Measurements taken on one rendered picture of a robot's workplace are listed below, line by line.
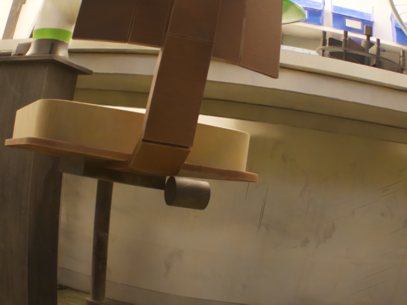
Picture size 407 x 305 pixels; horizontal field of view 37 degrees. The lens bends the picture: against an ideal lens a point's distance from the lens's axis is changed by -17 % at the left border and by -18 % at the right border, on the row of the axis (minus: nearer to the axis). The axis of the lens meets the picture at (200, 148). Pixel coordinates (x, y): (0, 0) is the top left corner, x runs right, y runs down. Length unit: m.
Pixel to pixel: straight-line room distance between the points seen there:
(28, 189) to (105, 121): 0.70
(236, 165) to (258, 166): 1.66
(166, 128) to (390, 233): 1.88
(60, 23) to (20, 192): 0.46
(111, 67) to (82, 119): 0.97
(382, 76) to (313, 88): 0.23
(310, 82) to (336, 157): 0.92
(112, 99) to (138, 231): 0.53
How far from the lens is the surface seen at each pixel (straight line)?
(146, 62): 1.90
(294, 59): 1.77
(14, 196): 1.66
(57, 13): 1.73
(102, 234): 1.14
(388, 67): 1.99
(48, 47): 1.71
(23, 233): 1.65
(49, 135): 0.95
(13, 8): 3.21
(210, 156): 1.03
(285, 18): 1.86
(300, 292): 2.71
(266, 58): 1.01
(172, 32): 0.91
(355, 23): 2.58
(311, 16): 2.59
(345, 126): 2.58
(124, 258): 2.83
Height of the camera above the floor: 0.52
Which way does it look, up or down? 4 degrees up
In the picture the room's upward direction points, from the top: 8 degrees clockwise
